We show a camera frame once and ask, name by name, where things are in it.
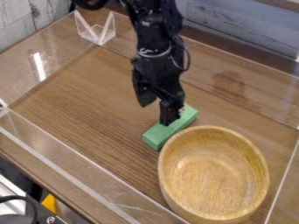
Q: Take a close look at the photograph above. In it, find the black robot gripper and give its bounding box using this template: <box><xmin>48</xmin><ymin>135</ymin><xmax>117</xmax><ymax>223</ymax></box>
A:
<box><xmin>131</xmin><ymin>52</ymin><xmax>184</xmax><ymax>126</ymax></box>

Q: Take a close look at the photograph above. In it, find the green rectangular block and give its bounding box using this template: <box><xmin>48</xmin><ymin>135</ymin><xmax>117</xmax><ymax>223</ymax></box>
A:
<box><xmin>143</xmin><ymin>105</ymin><xmax>199</xmax><ymax>151</ymax></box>

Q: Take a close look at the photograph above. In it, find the brown wooden bowl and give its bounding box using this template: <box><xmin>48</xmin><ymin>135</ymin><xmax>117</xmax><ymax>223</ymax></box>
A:
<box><xmin>157</xmin><ymin>126</ymin><xmax>270</xmax><ymax>224</ymax></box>

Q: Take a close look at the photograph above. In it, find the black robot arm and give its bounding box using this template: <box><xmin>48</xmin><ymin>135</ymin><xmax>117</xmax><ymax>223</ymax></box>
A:
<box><xmin>71</xmin><ymin>0</ymin><xmax>191</xmax><ymax>126</ymax></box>

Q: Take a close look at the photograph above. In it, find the yellow sticker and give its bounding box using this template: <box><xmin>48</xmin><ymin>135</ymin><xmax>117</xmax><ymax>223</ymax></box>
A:
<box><xmin>41</xmin><ymin>194</ymin><xmax>57</xmax><ymax>214</ymax></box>

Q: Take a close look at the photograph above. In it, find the clear acrylic corner bracket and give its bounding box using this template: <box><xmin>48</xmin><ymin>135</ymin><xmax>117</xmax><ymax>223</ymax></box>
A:
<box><xmin>73</xmin><ymin>11</ymin><xmax>116</xmax><ymax>46</ymax></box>

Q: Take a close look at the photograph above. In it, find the clear acrylic front wall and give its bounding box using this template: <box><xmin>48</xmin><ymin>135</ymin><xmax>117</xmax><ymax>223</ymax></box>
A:
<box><xmin>0</xmin><ymin>100</ymin><xmax>187</xmax><ymax>224</ymax></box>

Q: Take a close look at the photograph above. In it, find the black cable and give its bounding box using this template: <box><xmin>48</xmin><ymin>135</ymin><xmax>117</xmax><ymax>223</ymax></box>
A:
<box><xmin>0</xmin><ymin>194</ymin><xmax>43</xmax><ymax>224</ymax></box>

